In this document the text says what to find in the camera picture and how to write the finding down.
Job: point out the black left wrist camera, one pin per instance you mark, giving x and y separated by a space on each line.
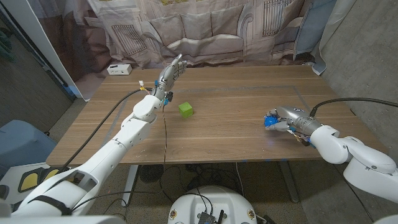
169 96

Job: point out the grey table leg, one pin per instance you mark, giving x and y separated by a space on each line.
287 180

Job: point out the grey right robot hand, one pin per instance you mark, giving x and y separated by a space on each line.
292 116

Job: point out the white table leg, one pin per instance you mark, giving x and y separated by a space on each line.
129 186

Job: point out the pale grey hanging cloth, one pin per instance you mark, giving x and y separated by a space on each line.
332 25

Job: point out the blue padded chair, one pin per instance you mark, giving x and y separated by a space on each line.
21 143

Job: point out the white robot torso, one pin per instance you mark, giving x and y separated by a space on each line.
211 202

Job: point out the white power box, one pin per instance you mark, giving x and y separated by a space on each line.
119 69

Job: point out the black electronics module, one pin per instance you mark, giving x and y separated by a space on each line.
206 218

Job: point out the white partition frame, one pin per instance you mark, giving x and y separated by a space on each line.
31 28

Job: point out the white floor mat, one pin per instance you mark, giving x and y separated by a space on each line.
12 174

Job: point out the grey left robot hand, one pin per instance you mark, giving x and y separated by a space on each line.
169 77

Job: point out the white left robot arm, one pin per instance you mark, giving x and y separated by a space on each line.
105 155

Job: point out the printed sofa backdrop cloth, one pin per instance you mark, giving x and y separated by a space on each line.
199 31

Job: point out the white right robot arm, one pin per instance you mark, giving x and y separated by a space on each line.
329 144

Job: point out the green cube block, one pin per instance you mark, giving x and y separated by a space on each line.
185 110

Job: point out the black yellow foot pedal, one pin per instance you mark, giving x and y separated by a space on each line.
29 182

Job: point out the round black floor fan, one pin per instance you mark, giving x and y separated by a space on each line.
150 172

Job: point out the blue spiky stress ball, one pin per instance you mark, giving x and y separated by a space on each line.
270 120

